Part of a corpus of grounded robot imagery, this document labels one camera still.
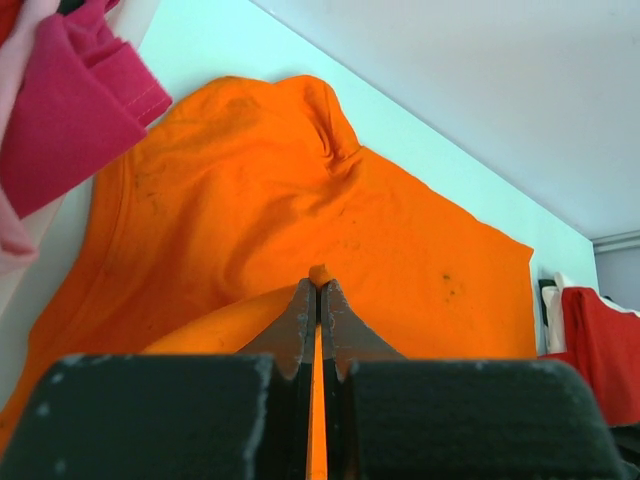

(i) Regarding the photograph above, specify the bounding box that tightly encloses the pink t shirt in basket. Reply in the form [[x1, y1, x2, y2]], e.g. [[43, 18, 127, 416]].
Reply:
[[1, 1, 171, 274]]

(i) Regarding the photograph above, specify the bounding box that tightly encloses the right corner aluminium post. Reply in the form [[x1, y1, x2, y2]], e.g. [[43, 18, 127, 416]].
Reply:
[[592, 230, 640, 254]]

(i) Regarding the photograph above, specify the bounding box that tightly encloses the orange t shirt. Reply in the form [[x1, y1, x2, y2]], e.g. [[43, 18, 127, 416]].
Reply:
[[1, 76, 535, 477]]

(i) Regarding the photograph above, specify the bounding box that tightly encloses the folded red t shirt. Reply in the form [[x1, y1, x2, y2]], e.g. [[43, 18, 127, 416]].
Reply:
[[542, 287, 639, 426]]

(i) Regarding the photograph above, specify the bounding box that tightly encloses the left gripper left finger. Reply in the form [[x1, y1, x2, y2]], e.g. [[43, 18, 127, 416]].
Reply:
[[1, 280, 316, 479]]

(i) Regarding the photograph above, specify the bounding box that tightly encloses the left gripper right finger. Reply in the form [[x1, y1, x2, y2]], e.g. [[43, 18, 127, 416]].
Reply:
[[319, 281, 630, 479]]

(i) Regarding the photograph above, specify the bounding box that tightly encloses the folded white t shirt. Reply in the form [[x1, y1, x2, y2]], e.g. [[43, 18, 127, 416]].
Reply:
[[539, 272, 567, 354]]

